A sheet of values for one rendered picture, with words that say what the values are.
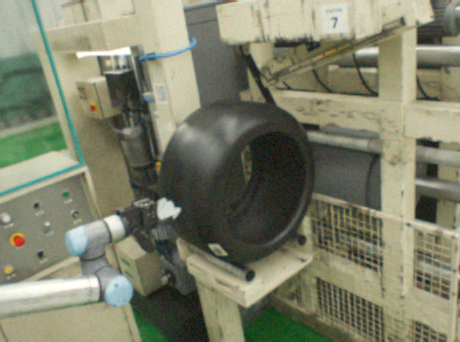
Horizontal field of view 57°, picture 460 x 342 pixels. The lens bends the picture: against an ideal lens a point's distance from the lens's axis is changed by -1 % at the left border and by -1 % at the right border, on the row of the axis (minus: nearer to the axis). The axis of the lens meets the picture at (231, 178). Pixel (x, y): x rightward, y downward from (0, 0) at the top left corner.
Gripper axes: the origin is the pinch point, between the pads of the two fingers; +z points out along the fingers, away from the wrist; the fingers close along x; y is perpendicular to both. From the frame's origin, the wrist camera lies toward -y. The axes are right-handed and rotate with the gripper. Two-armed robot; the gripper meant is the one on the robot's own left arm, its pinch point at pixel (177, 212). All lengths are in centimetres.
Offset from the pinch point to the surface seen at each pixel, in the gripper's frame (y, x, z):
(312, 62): 41, -10, 57
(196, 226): -3.7, -6.9, 2.2
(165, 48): 50, 25, 18
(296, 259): -34, -8, 47
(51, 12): 121, 869, 275
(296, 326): -111, 30, 88
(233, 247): -13.6, -11.8, 12.6
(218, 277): -32.2, 1.9, 15.3
